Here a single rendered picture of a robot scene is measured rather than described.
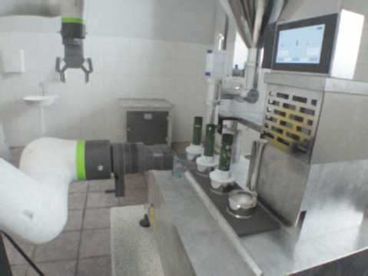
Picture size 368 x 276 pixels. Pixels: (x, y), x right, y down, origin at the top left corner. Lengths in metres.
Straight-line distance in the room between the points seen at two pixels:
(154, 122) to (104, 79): 1.16
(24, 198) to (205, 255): 0.33
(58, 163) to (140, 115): 3.06
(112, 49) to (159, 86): 0.99
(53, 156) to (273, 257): 0.48
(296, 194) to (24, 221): 0.49
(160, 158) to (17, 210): 0.30
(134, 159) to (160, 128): 3.11
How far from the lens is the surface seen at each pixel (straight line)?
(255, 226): 0.56
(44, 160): 0.52
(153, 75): 4.20
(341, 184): 0.58
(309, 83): 0.47
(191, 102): 4.42
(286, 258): 0.52
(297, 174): 0.51
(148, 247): 0.90
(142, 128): 3.59
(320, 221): 0.59
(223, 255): 0.49
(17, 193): 0.43
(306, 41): 0.50
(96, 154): 0.53
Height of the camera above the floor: 1.35
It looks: 16 degrees down
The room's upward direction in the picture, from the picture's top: 4 degrees clockwise
